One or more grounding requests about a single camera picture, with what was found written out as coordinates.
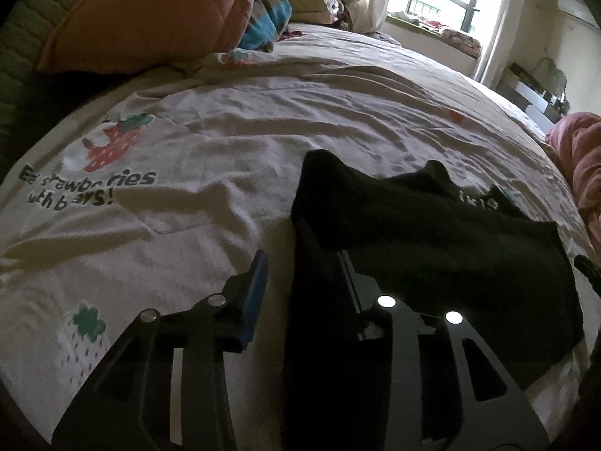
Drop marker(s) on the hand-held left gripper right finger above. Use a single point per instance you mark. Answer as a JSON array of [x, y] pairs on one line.
[[351, 279]]

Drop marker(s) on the clothes on windowsill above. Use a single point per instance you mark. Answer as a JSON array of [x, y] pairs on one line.
[[446, 33]]

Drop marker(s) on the pink pillow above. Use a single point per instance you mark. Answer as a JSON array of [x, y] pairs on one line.
[[141, 19]]

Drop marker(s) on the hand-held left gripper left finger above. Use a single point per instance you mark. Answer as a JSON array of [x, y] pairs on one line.
[[256, 291]]

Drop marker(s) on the blue striped blanket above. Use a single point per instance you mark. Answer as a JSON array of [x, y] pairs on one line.
[[267, 14]]

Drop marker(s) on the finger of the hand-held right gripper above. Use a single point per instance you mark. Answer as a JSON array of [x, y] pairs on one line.
[[589, 268]]

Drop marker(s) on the green padded headboard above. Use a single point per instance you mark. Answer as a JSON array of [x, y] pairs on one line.
[[19, 56]]

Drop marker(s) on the white printed quilt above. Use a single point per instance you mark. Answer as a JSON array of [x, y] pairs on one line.
[[188, 206]]

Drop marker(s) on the white air conditioner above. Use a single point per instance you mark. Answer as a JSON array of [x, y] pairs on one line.
[[575, 9]]

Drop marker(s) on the black shirt with white lettering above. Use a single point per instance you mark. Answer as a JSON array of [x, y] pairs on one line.
[[422, 244]]

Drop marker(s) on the pink fleece blanket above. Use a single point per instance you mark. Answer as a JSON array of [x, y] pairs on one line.
[[582, 159]]

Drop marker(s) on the white cabinet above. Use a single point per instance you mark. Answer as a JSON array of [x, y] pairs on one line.
[[530, 96]]

